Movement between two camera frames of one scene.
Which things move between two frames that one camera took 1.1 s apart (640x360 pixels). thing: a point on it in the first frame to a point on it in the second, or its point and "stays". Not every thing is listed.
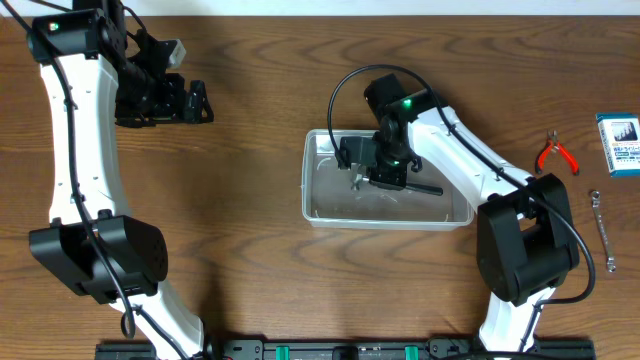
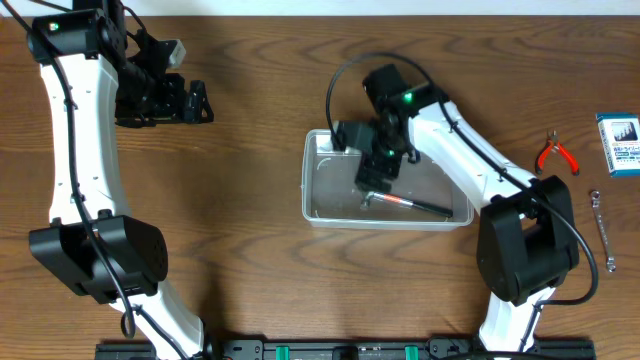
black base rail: (353, 349) stays
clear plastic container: (328, 196) stays
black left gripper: (176, 98) stays
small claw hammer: (425, 189) to (404, 201)
